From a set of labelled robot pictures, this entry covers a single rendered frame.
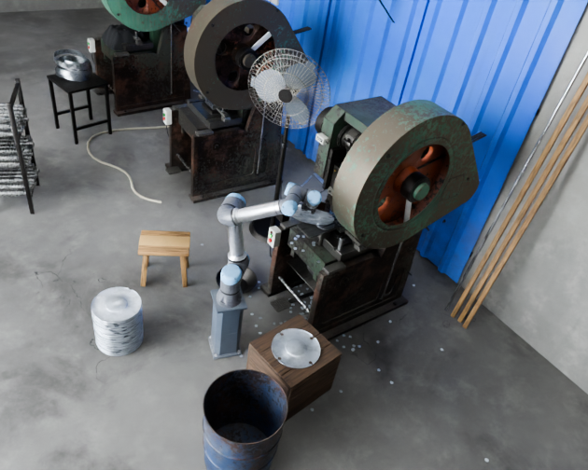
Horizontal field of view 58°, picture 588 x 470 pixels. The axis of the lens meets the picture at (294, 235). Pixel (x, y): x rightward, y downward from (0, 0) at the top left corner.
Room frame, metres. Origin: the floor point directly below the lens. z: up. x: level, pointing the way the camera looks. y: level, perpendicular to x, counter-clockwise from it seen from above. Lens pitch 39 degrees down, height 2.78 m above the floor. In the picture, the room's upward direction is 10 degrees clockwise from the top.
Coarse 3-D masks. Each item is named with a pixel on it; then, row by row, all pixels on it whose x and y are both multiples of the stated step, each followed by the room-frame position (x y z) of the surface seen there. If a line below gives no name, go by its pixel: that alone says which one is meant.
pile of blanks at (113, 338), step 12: (96, 324) 2.02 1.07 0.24; (108, 324) 1.98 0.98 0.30; (120, 324) 2.01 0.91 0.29; (132, 324) 2.05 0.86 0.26; (96, 336) 2.03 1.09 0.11; (108, 336) 1.98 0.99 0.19; (120, 336) 2.00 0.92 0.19; (132, 336) 2.05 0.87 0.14; (108, 348) 2.00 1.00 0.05; (120, 348) 2.00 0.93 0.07; (132, 348) 2.04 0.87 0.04
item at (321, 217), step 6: (300, 210) 2.55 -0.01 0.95; (318, 210) 2.50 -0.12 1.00; (294, 216) 2.62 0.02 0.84; (300, 216) 2.61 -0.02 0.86; (306, 216) 2.61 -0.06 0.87; (312, 216) 2.59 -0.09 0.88; (318, 216) 2.58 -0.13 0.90; (324, 216) 2.55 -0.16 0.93; (330, 216) 2.54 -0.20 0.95; (306, 222) 2.65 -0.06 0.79; (312, 222) 2.64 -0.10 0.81; (318, 222) 2.62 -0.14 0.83; (324, 222) 2.61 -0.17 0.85; (330, 222) 2.59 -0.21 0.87
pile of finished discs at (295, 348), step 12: (276, 336) 2.07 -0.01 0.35; (288, 336) 2.09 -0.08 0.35; (300, 336) 2.11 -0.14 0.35; (312, 336) 2.12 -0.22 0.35; (276, 348) 1.98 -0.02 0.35; (288, 348) 2.00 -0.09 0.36; (300, 348) 2.01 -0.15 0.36; (312, 348) 2.03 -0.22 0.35; (288, 360) 1.91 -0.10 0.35; (300, 360) 1.93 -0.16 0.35; (312, 360) 1.94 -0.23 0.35
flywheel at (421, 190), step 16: (416, 160) 2.50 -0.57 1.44; (448, 160) 2.63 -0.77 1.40; (400, 176) 2.41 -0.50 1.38; (416, 176) 2.39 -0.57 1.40; (432, 176) 2.62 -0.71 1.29; (384, 192) 2.38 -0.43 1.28; (400, 192) 2.38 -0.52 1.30; (416, 192) 2.34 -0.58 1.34; (432, 192) 2.62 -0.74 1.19; (384, 208) 2.41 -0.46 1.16; (400, 208) 2.50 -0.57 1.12; (416, 208) 2.57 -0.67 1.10
